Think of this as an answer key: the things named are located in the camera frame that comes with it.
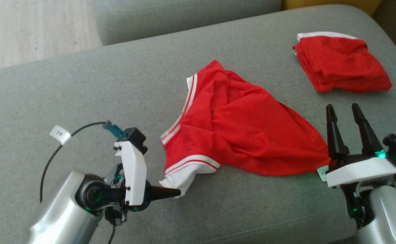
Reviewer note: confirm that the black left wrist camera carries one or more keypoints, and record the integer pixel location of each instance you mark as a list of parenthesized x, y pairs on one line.
[(135, 137)]

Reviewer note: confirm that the small grey sofa cushion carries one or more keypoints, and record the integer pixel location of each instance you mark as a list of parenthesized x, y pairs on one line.
[(184, 17)]

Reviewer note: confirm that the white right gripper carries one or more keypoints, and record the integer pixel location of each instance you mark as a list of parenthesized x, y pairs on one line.
[(360, 173)]

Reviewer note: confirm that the red Bulls basketball shorts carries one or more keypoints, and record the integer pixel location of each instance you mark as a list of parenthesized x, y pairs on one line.
[(340, 64)]

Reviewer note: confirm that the red white basketball jersey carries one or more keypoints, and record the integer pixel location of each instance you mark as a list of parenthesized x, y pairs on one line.
[(245, 135)]

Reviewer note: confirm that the yellow upholstered cushion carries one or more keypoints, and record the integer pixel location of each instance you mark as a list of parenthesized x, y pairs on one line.
[(319, 4)]

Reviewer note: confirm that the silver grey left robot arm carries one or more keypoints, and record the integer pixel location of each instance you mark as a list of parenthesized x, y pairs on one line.
[(59, 217)]

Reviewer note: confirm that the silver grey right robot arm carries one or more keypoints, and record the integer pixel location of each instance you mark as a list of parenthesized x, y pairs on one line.
[(387, 213)]

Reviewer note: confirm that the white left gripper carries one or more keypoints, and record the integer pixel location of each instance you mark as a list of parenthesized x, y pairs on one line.
[(135, 176)]

